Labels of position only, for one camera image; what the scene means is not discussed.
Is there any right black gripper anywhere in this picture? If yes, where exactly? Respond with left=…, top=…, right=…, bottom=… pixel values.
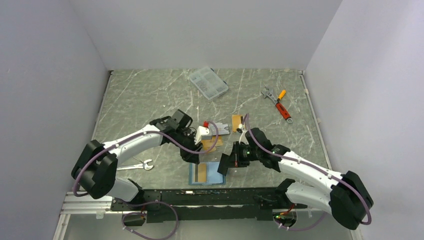
left=224, top=140, right=262, bottom=168

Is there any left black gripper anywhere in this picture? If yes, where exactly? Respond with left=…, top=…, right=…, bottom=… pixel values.
left=172, top=129, right=203, bottom=165

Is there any silver credit card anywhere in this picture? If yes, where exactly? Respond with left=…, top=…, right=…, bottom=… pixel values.
left=208, top=122, right=230, bottom=136

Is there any orange credit card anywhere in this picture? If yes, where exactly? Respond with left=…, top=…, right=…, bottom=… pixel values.
left=231, top=114, right=245, bottom=132

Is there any blue card holder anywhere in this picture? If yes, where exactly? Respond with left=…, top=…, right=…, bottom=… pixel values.
left=188, top=161, right=226, bottom=186

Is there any gold credit card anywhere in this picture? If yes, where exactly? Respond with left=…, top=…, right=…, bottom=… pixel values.
left=201, top=136, right=223, bottom=154
left=193, top=163, right=208, bottom=184

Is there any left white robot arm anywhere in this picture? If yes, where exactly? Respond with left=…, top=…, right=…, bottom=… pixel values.
left=71, top=109, right=211, bottom=210

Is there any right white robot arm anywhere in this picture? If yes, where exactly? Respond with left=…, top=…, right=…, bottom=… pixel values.
left=217, top=127, right=374, bottom=230

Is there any silver open-end wrench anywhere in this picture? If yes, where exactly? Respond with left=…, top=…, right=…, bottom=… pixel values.
left=116, top=159, right=154, bottom=171

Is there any clear plastic organizer box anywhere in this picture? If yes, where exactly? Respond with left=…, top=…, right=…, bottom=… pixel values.
left=188, top=67, right=229, bottom=100

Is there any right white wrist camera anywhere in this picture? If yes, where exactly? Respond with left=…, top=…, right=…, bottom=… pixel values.
left=236, top=124, right=248, bottom=144

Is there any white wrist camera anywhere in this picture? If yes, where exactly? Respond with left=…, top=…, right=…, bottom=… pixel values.
left=236, top=124, right=248, bottom=144
left=194, top=125, right=213, bottom=145

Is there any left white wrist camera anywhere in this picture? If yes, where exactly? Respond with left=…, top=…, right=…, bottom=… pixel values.
left=194, top=125, right=213, bottom=145

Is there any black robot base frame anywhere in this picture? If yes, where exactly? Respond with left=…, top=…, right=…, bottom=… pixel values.
left=110, top=187, right=306, bottom=223

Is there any red handled adjustable wrench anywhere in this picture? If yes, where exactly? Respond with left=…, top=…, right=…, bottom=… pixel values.
left=261, top=86, right=294, bottom=124

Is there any orange handled screwdriver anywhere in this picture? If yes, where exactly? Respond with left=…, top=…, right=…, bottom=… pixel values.
left=277, top=89, right=286, bottom=103

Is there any aluminium rail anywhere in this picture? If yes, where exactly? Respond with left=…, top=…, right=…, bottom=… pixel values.
left=60, top=191, right=113, bottom=216

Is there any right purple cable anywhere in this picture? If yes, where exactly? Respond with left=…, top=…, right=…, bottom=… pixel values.
left=243, top=113, right=373, bottom=232

